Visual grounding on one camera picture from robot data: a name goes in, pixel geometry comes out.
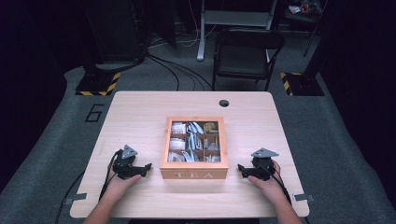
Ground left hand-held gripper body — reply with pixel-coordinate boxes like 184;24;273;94
111;144;140;180

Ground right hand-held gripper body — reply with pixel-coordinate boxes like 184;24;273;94
251;147;280;181

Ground wooden tea box glass lid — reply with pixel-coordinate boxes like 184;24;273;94
159;116;230;180

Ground person's left hand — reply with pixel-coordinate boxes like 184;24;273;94
106;173;143;202

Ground person's right hand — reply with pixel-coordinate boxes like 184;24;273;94
247;160;289;204

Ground pile of tea packets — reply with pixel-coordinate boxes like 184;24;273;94
167;120;221;163

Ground grey tape strip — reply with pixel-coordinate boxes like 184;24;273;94
293;193;315;203
64;192;88;206

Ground black yellow striped stand base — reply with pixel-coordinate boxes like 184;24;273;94
279;72;325;97
75;72;121;97

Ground black folding chair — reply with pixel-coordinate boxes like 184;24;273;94
212;28;286;91

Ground dark cluttered cart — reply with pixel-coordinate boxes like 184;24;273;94
284;0;326;59

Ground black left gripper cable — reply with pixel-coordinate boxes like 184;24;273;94
55;149;124;224

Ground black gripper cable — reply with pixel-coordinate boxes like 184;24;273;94
55;149;124;224
264;164;311;224

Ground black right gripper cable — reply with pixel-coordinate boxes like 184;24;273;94
264;164;311;224

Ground black floor cable bundle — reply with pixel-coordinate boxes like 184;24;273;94
146;52;213;91

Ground white hanging cables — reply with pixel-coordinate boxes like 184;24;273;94
174;0;219;49

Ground white desk frame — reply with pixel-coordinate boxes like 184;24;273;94
196;0;278;62

